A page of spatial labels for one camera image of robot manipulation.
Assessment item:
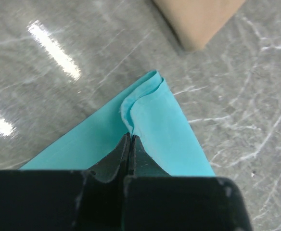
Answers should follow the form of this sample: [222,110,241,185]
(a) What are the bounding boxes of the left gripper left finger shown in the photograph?
[0,134,130,231]

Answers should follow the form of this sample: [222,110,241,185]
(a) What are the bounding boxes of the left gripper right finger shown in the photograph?
[121,135,253,231]

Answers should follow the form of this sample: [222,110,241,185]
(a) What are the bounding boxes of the teal t shirt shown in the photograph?
[23,70,214,177]

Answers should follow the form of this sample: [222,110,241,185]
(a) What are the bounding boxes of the folded tan t shirt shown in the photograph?
[154,0,244,51]

